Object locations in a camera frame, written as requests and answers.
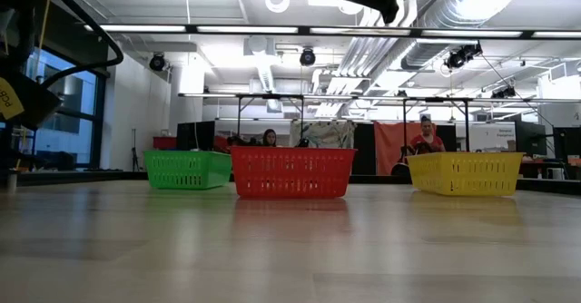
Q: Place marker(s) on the green plastic basket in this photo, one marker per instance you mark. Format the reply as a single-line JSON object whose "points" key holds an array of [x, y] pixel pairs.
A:
{"points": [[186, 169]]}

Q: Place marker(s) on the red plastic basket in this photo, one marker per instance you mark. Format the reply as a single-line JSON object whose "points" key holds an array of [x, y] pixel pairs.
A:
{"points": [[292, 171]]}

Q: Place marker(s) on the yellow tape tag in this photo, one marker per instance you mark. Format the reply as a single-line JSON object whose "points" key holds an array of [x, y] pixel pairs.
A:
{"points": [[9, 100]]}

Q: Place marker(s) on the large window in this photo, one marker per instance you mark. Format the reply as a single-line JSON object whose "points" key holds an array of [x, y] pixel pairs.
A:
{"points": [[77, 108]]}

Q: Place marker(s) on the small cup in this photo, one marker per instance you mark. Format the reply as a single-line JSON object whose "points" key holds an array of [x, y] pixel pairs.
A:
{"points": [[12, 180]]}

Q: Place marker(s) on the black bar with light strips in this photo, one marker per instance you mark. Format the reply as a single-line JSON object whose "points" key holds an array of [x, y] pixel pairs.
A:
{"points": [[247, 29]]}

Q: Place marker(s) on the red bin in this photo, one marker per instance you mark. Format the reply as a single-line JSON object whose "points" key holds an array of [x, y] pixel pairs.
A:
{"points": [[163, 143]]}

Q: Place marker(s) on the patterned cloth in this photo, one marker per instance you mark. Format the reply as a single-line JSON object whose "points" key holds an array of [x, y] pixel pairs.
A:
{"points": [[327, 135]]}

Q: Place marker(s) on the orange curtain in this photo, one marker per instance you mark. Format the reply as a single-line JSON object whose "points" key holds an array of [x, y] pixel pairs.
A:
{"points": [[390, 144]]}

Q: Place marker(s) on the black curtain panel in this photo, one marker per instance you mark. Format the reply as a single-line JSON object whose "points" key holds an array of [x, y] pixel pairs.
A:
{"points": [[365, 149], [449, 135]]}

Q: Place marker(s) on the person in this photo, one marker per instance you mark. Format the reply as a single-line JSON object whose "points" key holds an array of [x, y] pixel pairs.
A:
{"points": [[269, 139], [426, 140]]}

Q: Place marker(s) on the white board with text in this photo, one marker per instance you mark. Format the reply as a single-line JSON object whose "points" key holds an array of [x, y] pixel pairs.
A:
{"points": [[499, 133]]}

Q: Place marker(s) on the black monitor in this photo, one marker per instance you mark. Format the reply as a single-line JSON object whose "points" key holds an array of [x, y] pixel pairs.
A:
{"points": [[567, 142], [528, 137]]}

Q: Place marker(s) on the yellow plastic basket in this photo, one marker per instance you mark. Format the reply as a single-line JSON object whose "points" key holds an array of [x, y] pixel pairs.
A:
{"points": [[465, 173]]}

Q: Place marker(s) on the black round camera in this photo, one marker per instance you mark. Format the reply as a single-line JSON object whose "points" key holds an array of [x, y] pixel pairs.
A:
{"points": [[157, 62], [307, 58]]}

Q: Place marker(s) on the black camera cluster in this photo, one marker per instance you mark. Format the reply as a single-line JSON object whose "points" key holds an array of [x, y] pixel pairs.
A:
{"points": [[456, 60], [508, 92]]}

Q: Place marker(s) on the black metal rig frame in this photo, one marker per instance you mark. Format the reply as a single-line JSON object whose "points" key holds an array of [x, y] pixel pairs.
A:
{"points": [[270, 96], [436, 99]]}

